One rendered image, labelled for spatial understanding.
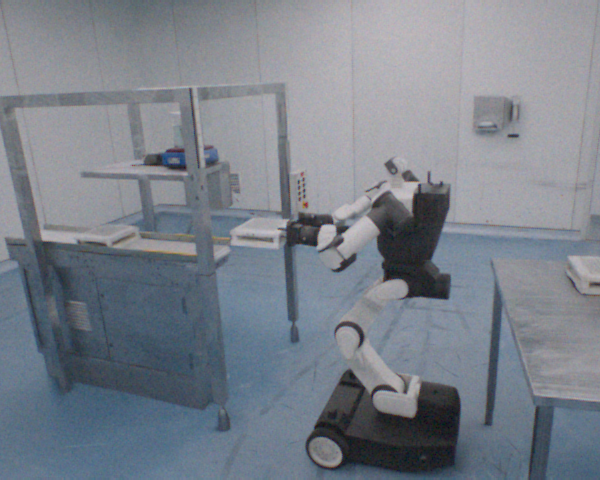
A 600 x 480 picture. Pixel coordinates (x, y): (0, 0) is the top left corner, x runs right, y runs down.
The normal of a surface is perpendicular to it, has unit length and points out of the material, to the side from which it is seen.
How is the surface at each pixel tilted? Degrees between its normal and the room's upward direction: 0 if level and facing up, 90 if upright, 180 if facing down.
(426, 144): 90
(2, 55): 90
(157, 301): 90
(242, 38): 90
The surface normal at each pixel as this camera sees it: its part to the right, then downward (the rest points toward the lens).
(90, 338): -0.37, 0.29
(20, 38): 0.91, 0.08
